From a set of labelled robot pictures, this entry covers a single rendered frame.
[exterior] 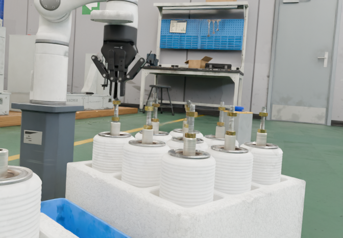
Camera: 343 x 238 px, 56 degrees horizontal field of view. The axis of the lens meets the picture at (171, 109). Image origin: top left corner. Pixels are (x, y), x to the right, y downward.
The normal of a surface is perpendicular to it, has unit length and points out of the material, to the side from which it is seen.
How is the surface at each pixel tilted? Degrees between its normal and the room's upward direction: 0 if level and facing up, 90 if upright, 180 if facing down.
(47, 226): 0
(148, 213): 90
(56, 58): 90
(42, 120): 94
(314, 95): 90
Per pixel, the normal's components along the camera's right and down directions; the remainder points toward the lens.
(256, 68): -0.30, 0.03
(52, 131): 0.45, 0.09
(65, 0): 0.29, 0.22
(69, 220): -0.71, -0.04
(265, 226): 0.68, 0.08
